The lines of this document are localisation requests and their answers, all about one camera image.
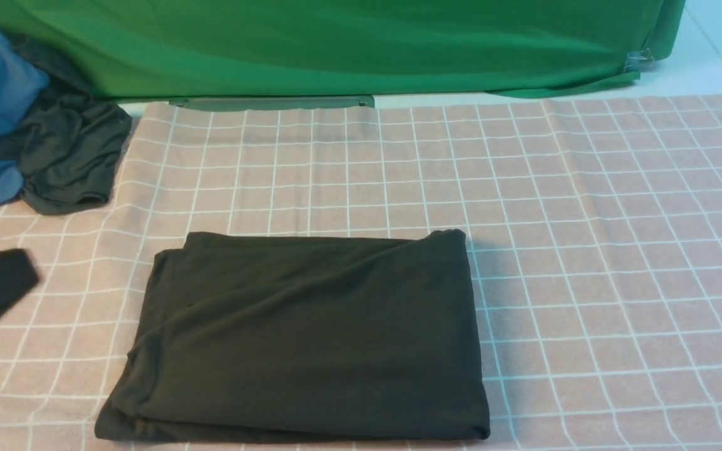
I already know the gray long-sleeved shirt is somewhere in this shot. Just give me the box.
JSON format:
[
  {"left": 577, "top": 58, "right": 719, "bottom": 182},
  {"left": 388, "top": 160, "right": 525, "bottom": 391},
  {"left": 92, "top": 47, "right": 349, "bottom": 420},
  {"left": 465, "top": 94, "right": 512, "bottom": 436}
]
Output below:
[{"left": 95, "top": 229, "right": 491, "bottom": 443}]

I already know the dark gray crumpled garment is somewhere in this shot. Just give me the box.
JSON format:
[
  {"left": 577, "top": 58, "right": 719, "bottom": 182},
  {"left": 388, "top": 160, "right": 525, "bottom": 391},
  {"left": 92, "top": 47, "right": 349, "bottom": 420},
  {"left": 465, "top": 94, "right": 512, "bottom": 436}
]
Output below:
[{"left": 0, "top": 34, "right": 133, "bottom": 216}]

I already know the green backdrop cloth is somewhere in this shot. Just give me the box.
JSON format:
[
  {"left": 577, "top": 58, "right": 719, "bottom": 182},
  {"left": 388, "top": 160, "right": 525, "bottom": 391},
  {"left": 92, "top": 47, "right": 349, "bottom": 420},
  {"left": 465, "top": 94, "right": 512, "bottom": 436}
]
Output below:
[{"left": 0, "top": 1, "right": 685, "bottom": 100}]

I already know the gray bar under backdrop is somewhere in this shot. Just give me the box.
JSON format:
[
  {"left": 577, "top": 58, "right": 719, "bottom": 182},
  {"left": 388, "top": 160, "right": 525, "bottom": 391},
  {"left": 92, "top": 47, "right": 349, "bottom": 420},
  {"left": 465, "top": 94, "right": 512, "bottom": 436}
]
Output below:
[{"left": 168, "top": 95, "right": 375, "bottom": 112}]

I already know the pink grid tablecloth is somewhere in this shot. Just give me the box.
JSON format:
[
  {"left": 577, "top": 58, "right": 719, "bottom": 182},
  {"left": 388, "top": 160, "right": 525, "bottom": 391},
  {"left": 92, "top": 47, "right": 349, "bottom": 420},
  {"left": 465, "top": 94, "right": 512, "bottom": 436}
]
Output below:
[{"left": 0, "top": 95, "right": 722, "bottom": 450}]

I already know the metal binder clip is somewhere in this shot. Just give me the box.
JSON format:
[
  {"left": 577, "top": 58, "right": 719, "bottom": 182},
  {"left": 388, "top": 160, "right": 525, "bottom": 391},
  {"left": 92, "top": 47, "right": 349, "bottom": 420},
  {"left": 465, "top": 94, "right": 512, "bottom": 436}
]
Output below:
[{"left": 624, "top": 48, "right": 654, "bottom": 73}]

